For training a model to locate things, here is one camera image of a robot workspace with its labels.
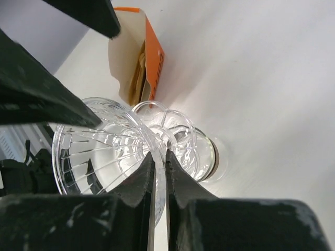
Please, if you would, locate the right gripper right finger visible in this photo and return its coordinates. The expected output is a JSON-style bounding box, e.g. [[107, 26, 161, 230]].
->
[[165, 151, 330, 250]]

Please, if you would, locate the clear glass dripper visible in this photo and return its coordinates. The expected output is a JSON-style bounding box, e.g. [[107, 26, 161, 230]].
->
[[52, 97, 199, 222]]

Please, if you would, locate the clear glass with brown band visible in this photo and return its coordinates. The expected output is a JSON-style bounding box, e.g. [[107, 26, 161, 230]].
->
[[178, 128, 219, 182]]

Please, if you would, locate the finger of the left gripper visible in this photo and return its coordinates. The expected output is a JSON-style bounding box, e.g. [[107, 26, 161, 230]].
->
[[44, 0, 121, 39], [1, 32, 102, 128]]

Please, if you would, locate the grey cable duct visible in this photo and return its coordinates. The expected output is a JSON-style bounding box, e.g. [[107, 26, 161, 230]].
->
[[1, 131, 22, 161]]

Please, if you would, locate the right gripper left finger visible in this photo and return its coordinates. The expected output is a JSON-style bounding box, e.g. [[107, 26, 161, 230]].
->
[[1, 154, 155, 250]]

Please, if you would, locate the stack of brown filters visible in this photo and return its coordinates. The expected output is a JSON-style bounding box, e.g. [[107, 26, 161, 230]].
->
[[128, 41, 146, 106]]

